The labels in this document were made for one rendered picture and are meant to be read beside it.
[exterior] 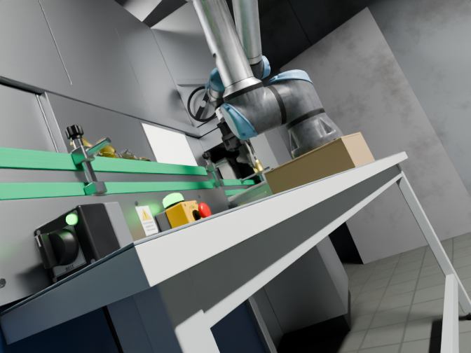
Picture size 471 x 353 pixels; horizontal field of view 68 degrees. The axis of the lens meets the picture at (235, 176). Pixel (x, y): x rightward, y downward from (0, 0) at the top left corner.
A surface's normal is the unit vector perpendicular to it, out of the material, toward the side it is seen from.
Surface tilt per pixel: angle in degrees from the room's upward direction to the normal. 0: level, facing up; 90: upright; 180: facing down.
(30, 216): 90
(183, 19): 90
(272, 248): 90
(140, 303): 90
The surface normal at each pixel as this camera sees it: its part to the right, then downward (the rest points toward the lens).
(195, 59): -0.31, -0.01
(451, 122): -0.53, 0.11
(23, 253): 0.86, -0.43
